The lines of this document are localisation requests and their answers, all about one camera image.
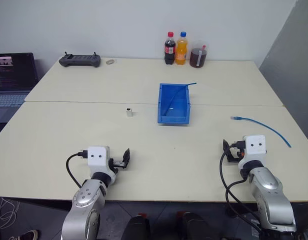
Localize orange soda bottle blue cap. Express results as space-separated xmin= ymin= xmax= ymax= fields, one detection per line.
xmin=174 ymin=31 xmax=188 ymax=66

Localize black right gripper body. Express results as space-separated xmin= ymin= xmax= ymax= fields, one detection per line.
xmin=228 ymin=146 xmax=245 ymax=165

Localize open laptop computer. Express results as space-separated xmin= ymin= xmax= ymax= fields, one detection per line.
xmin=0 ymin=52 xmax=40 ymax=124

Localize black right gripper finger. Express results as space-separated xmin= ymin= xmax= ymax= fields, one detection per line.
xmin=222 ymin=139 xmax=232 ymax=154
xmin=224 ymin=149 xmax=234 ymax=164

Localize light blue thin cable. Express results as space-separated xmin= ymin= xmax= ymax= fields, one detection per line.
xmin=166 ymin=81 xmax=198 ymax=111

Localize blue Ethernet cable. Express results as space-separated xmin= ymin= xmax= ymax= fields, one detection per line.
xmin=230 ymin=115 xmax=293 ymax=149

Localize dark shoe white sole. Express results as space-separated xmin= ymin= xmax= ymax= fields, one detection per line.
xmin=8 ymin=229 xmax=40 ymax=240

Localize blue plastic storage bin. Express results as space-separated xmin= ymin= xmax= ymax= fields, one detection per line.
xmin=157 ymin=83 xmax=193 ymax=125

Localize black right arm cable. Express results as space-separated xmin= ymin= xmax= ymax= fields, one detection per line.
xmin=219 ymin=140 xmax=266 ymax=236

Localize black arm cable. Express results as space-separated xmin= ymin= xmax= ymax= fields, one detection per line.
xmin=219 ymin=140 xmax=266 ymax=236
xmin=65 ymin=149 xmax=89 ymax=189

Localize thin grey wire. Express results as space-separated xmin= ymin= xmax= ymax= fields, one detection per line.
xmin=0 ymin=196 xmax=21 ymax=227

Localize dark rounded shape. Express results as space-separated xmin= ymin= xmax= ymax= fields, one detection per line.
xmin=177 ymin=211 xmax=215 ymax=240
xmin=127 ymin=212 xmax=152 ymax=240

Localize black handheld remote controller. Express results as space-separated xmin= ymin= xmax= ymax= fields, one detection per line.
xmin=58 ymin=51 xmax=102 ymax=69

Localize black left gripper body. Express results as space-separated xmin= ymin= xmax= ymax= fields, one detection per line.
xmin=109 ymin=156 xmax=126 ymax=174

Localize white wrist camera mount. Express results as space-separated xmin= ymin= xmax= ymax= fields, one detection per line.
xmin=87 ymin=146 xmax=111 ymax=174
xmin=240 ymin=134 xmax=267 ymax=169

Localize cola bottle red cap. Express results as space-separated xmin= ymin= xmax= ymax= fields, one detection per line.
xmin=164 ymin=31 xmax=177 ymax=66

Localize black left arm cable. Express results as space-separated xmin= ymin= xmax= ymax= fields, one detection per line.
xmin=65 ymin=149 xmax=89 ymax=189

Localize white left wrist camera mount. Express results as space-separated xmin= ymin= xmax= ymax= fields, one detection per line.
xmin=87 ymin=146 xmax=111 ymax=174

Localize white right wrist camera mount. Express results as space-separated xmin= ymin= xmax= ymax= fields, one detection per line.
xmin=240 ymin=134 xmax=267 ymax=169

